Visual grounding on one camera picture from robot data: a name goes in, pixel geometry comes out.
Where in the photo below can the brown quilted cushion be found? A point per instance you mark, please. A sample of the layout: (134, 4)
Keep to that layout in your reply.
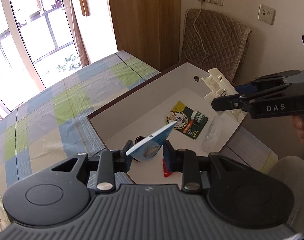
(214, 40)

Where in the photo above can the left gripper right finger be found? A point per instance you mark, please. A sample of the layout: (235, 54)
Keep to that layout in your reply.
(191, 166)

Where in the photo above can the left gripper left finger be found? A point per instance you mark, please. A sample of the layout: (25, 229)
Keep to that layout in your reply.
(104, 165)

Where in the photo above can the window frame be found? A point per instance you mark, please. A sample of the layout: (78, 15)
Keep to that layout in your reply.
(36, 49)

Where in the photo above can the clear plastic packet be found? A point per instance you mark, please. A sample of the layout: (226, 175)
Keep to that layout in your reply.
(213, 137)

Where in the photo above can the checkered bed sheet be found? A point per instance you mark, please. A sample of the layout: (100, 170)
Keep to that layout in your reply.
(54, 125)

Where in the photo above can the blue hand cream tube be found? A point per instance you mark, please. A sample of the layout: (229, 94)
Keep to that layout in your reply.
(147, 148)

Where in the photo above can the dark brown hair scrunchie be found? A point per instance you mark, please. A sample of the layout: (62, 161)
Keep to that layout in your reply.
(138, 139)

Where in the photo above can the brown curtain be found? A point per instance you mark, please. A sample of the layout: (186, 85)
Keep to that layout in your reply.
(78, 39)

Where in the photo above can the person's right hand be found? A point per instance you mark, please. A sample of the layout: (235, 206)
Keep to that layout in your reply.
(298, 124)

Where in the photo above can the cream plastic hair claw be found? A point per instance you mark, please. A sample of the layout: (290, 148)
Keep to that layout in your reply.
(217, 86)

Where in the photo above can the wall data socket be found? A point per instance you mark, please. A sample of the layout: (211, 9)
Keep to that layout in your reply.
(266, 14)

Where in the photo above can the wooden wardrobe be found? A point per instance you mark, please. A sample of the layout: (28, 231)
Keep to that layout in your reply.
(147, 29)

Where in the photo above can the brown cardboard storage box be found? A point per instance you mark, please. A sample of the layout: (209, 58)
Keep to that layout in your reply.
(143, 110)

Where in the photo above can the red snack packet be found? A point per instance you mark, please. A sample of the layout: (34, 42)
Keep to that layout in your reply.
(167, 170)

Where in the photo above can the green ointment blister card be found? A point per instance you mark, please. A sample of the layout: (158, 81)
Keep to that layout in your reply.
(188, 121)

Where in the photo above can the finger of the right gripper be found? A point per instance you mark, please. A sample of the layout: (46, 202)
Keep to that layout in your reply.
(231, 102)
(266, 82)

